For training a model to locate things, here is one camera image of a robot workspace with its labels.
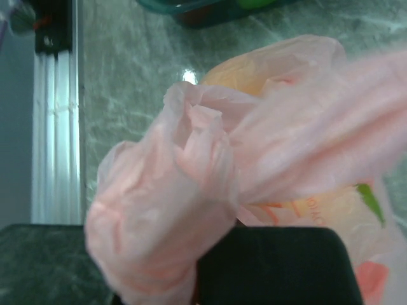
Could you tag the aluminium mounting rail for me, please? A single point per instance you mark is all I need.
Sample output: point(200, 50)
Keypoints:
point(57, 185)

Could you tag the teal plastic fruit tray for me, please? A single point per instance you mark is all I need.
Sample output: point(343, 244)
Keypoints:
point(198, 14)

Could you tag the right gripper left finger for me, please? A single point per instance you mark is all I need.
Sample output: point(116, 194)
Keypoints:
point(49, 264)

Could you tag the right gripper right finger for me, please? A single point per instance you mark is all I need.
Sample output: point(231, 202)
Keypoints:
point(277, 265)

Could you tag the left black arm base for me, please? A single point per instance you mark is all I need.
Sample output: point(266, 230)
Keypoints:
point(53, 26)

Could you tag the pink plastic bag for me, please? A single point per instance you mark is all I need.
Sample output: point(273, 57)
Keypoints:
point(292, 134)

